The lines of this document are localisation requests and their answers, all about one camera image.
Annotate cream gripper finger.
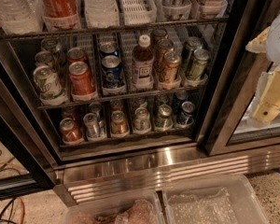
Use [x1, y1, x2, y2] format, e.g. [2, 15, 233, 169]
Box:
[245, 26, 270, 53]
[252, 66, 280, 123]

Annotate orange can bottom shelf front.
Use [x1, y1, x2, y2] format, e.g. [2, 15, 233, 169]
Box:
[111, 111, 129, 134]

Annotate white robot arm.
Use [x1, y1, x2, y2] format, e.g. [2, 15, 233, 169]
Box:
[245, 13, 280, 124]

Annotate green can middle shelf front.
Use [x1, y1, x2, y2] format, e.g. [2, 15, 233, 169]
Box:
[186, 49, 210, 81]

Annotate green can shelf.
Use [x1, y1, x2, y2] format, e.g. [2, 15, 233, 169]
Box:
[186, 49, 210, 81]
[155, 105, 173, 130]

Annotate green can middle rear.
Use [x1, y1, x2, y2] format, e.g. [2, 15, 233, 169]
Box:
[182, 36, 203, 71]

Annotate gold can middle shelf front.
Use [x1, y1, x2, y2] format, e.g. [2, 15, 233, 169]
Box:
[159, 51, 181, 83]

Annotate blue can bottom shelf front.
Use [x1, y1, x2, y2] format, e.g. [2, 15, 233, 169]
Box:
[176, 101, 195, 125]

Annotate blue can shelf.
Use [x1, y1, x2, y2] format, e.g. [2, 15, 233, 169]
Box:
[99, 42, 119, 58]
[176, 101, 195, 125]

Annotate green can bottom shelf front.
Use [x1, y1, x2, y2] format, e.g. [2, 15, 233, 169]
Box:
[155, 105, 173, 130]

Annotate silver white can bottom front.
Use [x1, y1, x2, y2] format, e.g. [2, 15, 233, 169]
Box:
[133, 107, 151, 133]

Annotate blue pepsi can middle front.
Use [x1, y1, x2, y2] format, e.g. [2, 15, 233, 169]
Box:
[102, 55, 124, 89]

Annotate blue can middle shelf rear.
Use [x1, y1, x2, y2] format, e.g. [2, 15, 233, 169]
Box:
[99, 42, 119, 58]

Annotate red can middle shelf front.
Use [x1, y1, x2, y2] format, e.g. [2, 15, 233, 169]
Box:
[69, 62, 95, 95]

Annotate red can shelf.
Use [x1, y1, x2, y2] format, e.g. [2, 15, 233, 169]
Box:
[69, 62, 95, 95]
[66, 47, 89, 64]
[59, 118, 82, 142]

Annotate red can middle shelf rear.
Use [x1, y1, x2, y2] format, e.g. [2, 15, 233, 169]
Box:
[66, 47, 89, 64]

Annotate silver can bottom shelf front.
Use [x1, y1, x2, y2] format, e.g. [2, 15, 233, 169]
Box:
[83, 113, 101, 138]

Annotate red cola bottle top shelf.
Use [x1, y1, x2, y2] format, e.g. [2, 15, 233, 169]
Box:
[42, 0, 79, 31]

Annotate red can bottom shelf front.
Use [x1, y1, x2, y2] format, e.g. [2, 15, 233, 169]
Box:
[59, 118, 82, 142]

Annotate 7up can middle shelf front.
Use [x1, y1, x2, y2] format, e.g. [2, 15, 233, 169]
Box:
[33, 65, 64, 100]

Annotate clear water bottle top shelf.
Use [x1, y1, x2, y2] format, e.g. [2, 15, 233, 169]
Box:
[0, 0, 43, 35]

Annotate open fridge glass door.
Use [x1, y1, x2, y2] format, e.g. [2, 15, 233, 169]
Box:
[0, 44, 59, 203]

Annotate tea bottle white cap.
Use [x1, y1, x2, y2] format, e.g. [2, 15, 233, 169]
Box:
[132, 35, 154, 89]

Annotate right clear plastic bin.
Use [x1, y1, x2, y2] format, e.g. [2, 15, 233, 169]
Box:
[162, 175, 270, 224]

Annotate clear plastic bin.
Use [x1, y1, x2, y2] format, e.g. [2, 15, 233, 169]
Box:
[59, 190, 165, 224]
[162, 175, 270, 224]

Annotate left clear plastic bin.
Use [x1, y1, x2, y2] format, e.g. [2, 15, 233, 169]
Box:
[59, 190, 165, 224]

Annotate orange cable on floor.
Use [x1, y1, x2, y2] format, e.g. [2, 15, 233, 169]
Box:
[0, 161, 26, 224]

